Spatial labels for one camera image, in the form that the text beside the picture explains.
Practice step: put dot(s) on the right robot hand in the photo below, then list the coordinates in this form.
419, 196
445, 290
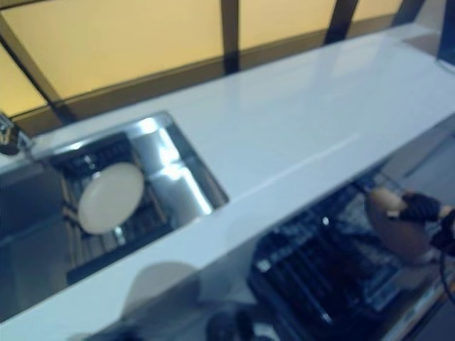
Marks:
419, 207

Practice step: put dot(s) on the cream round plate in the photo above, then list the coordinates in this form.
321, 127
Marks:
110, 199
394, 238

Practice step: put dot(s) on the grey mesh dishwasher rack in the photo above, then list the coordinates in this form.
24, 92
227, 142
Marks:
355, 209

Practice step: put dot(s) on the black built-in dishwasher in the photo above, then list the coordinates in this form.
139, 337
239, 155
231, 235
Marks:
320, 270

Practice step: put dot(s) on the stainless steel sink basin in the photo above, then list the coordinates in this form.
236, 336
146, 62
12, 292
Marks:
177, 177

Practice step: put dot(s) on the black sink drying rack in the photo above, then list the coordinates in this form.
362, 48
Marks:
142, 227

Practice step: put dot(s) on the chrome gooseneck kitchen faucet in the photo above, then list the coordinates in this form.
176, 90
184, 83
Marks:
9, 135

